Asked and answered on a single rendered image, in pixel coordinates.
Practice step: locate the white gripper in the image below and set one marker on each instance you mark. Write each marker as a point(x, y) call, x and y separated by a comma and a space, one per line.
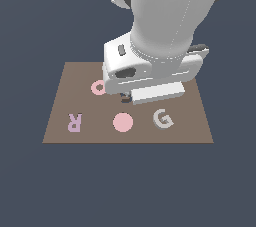
point(156, 91)

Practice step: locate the brown flat board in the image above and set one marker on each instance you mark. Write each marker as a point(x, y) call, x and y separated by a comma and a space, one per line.
point(126, 131)

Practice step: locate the pink round disc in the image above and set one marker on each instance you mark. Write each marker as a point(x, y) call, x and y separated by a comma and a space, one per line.
point(123, 122)

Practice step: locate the grey letter G block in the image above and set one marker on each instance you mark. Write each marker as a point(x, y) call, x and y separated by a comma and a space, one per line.
point(163, 118)

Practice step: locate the purple letter R block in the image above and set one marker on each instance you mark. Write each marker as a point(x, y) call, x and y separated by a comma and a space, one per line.
point(75, 122)

